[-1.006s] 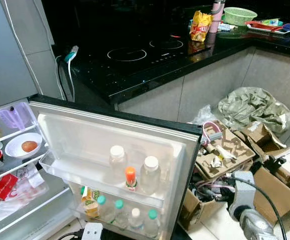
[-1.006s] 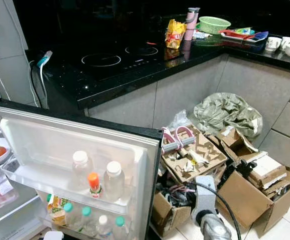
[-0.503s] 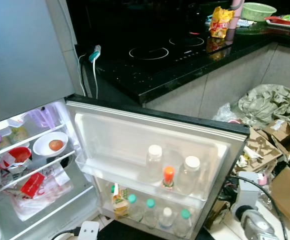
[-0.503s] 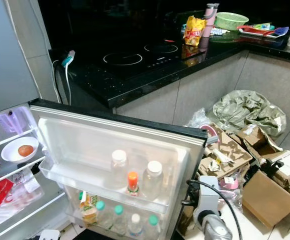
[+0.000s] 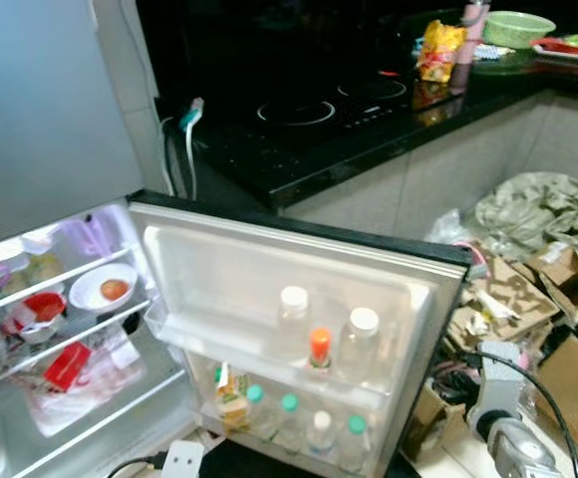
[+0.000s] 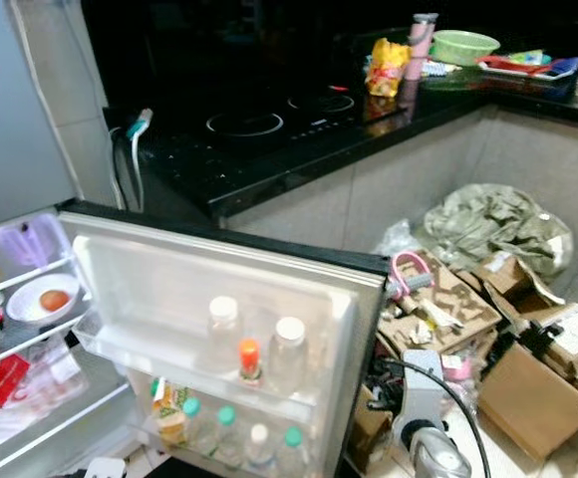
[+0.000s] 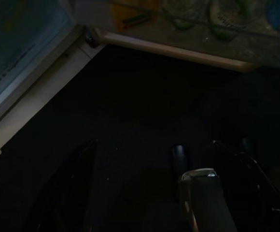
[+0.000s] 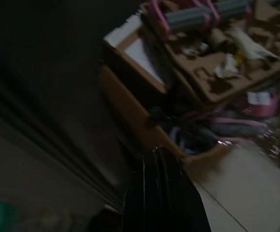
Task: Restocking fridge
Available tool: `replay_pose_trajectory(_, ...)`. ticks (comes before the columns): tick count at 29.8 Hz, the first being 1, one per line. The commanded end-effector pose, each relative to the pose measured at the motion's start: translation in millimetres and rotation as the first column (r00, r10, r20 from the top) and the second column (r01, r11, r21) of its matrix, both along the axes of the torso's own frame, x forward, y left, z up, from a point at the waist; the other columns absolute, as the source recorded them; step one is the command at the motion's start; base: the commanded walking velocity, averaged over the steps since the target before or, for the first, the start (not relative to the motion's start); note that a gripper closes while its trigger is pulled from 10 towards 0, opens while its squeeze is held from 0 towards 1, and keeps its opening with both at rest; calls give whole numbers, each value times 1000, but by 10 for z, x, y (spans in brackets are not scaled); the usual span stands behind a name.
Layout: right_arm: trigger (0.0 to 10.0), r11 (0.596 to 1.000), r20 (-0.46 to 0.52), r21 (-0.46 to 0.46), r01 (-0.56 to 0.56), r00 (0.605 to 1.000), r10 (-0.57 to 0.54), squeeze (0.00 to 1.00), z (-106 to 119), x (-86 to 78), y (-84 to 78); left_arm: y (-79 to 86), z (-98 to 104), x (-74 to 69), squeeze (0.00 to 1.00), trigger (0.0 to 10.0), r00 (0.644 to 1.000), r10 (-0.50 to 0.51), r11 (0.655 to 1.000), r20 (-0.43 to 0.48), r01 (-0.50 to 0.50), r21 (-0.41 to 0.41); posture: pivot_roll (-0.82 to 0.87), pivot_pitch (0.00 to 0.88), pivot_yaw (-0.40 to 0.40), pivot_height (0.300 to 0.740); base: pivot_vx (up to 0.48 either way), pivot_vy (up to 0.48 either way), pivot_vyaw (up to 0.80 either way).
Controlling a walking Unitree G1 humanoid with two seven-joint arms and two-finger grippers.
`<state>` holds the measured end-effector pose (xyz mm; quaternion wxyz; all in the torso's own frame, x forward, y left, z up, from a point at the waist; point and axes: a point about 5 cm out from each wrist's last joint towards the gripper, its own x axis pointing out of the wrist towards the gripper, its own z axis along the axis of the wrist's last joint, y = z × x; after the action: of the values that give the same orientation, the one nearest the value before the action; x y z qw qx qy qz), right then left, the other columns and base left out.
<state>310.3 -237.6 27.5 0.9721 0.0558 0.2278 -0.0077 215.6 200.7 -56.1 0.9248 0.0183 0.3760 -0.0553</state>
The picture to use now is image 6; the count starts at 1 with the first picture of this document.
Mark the silver fridge door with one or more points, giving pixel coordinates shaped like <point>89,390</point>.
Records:
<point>149,279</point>

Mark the Peel Fresh juice carton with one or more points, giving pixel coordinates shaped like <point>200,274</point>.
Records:
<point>169,418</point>

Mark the silver fridge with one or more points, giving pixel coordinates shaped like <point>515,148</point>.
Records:
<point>20,119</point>

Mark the translucent purple plastic item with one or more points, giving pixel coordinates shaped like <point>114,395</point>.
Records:
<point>25,244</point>

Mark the white plate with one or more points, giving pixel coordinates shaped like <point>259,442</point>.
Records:
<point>30,311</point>

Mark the red tomato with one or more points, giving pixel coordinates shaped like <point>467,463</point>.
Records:
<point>55,300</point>

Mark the red packet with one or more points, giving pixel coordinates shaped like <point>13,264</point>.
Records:
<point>3,378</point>

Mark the clear plastic food bag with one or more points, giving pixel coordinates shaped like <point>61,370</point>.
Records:
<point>50,398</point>

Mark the clear bottle white cap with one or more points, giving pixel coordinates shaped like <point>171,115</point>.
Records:
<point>289,344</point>
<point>223,319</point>

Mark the clear bottle green cap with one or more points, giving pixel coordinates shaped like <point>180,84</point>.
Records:
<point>292,436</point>
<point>226,415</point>
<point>190,406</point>

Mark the orange cap bottle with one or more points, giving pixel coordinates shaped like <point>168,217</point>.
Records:
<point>249,356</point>

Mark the black induction cooktop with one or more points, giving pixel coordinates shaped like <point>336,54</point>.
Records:
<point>289,129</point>

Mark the small bottle white cap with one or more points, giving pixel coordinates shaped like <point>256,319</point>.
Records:
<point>258,433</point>

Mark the grey kitchen counter black top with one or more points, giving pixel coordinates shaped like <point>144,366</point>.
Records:
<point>379,189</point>

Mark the pink plastic item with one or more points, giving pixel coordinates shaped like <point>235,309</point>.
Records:
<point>395,271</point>

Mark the small cardboard box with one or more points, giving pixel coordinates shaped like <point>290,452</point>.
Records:
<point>369,433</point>

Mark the yellow snack bag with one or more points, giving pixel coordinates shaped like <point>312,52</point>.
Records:
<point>387,68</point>

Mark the printed cardboard insert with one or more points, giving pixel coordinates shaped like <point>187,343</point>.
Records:
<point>453,304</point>

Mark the pink tumbler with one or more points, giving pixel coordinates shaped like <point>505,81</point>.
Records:
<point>421,45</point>

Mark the blue white packet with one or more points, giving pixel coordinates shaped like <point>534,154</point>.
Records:
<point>435,68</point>

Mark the olive plastic bag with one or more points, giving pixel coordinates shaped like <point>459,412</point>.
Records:
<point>488,224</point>

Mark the light green plastic bowl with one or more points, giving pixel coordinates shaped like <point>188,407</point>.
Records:
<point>465,48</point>

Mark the plain cardboard box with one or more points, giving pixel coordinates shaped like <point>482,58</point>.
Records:
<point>508,274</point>

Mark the red tray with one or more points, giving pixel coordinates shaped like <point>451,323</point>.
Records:
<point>523,68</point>

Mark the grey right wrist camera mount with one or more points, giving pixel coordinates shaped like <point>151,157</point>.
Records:
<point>419,393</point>

